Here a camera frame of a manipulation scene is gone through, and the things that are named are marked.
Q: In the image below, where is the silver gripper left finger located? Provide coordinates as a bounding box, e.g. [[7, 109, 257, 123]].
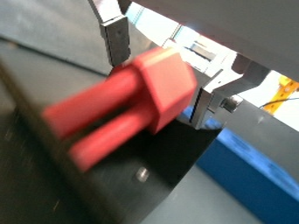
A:
[[88, 0, 131, 67]]

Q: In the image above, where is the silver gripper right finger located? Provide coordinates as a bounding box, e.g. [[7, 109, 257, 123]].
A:
[[163, 38, 270, 130]]

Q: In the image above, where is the red three prong object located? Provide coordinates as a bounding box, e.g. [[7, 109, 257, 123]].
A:
[[42, 47, 197, 171]]

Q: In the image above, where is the black curved fixture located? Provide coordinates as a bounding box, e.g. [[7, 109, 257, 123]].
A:
[[0, 39, 219, 224]]

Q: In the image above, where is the blue foam shape block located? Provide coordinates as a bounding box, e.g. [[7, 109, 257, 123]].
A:
[[197, 103, 299, 224]]

